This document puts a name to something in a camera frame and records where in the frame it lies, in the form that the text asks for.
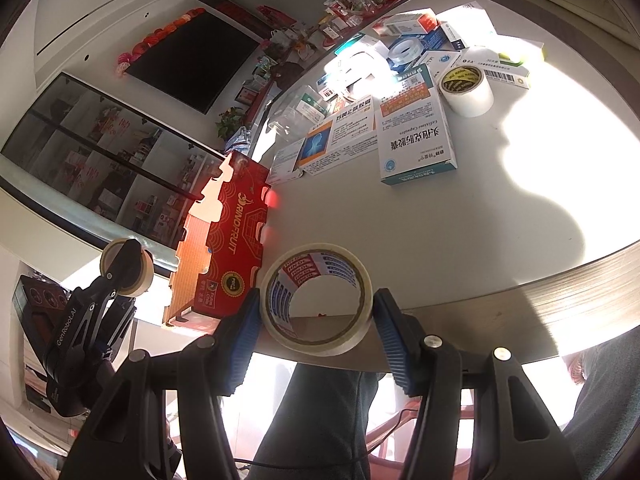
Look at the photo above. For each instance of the dark brown bag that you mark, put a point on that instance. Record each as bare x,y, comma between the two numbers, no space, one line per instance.
286,72

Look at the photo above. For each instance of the white grey-blue medicine box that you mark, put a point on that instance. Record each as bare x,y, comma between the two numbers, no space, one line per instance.
285,162

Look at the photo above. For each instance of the white plastic bags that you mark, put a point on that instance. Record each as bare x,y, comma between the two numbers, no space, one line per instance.
287,40

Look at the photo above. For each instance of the blue medicine box rubber band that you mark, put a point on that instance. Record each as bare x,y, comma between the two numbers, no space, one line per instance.
445,35

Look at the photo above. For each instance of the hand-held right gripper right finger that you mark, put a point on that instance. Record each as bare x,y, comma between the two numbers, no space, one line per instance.
395,340

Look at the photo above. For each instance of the white blue barcode box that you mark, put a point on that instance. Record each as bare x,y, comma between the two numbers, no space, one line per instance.
330,87

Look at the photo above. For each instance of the small white green packet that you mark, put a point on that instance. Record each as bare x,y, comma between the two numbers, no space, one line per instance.
310,102

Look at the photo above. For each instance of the white tape roll yellow-black core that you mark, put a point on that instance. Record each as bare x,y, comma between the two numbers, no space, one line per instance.
477,100

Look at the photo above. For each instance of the white glossy packet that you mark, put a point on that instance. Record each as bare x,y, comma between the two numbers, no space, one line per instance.
365,70

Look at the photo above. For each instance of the red-brown wooden chair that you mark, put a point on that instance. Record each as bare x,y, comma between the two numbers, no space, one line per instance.
380,440

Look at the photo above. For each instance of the blue white cloth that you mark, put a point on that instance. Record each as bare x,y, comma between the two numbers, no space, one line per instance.
240,140

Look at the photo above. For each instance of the black television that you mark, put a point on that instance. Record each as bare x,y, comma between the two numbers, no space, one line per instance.
195,65

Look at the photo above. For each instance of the white tape roll red-blue core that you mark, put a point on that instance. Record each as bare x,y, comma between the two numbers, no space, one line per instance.
310,345

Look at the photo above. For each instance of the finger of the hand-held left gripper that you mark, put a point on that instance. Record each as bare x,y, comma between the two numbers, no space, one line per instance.
125,260
122,310

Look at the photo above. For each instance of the clear tape roll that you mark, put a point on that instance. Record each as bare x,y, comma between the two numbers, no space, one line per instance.
400,62

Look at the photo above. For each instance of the person's trousers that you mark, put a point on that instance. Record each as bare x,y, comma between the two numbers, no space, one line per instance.
320,420

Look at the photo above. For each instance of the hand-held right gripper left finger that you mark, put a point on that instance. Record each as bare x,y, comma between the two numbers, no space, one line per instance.
245,340

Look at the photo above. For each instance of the white orange medicine box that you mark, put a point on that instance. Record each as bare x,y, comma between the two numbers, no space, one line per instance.
345,135

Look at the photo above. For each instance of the clear plastic box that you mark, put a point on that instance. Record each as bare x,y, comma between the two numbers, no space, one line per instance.
290,122

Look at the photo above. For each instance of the glass door cabinet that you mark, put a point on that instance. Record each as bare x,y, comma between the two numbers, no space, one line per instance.
100,160

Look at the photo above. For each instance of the dark red wall banner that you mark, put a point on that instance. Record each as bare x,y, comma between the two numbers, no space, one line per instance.
225,7

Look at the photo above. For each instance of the beige tape roll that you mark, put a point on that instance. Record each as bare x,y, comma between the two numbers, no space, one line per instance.
142,275

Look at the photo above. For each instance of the potted plant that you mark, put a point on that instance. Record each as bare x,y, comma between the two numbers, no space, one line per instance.
230,122

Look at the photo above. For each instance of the red cardboard box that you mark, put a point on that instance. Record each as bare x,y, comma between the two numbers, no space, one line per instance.
230,240

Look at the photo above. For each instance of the white yellow-green medicine box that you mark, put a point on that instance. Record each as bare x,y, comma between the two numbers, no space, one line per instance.
500,67

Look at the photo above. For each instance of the red garland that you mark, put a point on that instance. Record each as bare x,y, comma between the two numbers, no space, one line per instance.
160,35

